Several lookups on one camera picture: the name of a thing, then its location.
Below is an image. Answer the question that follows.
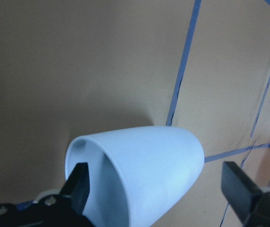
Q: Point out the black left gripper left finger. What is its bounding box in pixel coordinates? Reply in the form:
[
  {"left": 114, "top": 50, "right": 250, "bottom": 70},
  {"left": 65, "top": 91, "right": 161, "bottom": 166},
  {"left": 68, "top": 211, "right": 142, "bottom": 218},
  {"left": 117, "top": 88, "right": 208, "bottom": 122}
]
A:
[{"left": 59, "top": 163, "right": 89, "bottom": 216}]

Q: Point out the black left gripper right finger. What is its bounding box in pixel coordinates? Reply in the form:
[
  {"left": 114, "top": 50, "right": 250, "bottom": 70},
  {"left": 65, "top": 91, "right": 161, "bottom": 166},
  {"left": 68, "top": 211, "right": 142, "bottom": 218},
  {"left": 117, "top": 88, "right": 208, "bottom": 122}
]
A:
[{"left": 221, "top": 161, "right": 263, "bottom": 224}]

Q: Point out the light blue cup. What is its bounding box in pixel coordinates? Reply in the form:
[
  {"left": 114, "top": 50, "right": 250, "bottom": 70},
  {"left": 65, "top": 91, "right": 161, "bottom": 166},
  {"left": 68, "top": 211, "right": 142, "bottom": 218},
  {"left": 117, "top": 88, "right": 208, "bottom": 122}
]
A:
[{"left": 65, "top": 126, "right": 204, "bottom": 227}]

